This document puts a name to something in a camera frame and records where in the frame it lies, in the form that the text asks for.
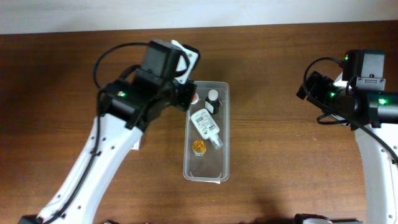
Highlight small jar gold lid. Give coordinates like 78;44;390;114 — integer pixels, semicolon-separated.
192;140;206;156

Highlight clear plastic container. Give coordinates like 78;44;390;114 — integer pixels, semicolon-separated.
183;81;230;184

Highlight white Panadol box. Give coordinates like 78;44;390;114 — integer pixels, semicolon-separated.
131;140;141;151

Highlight white squeeze bottle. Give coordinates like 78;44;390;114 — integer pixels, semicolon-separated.
190;108;223;150

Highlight dark bottle white cap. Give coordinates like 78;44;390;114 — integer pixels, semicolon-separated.
205;90;220;114

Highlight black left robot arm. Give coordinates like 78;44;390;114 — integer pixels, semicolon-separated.
19;40;200;223

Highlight orange tablet tube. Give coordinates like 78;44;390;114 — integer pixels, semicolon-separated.
191;93;200;105

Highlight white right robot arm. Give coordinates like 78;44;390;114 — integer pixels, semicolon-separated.
297;72;397;223

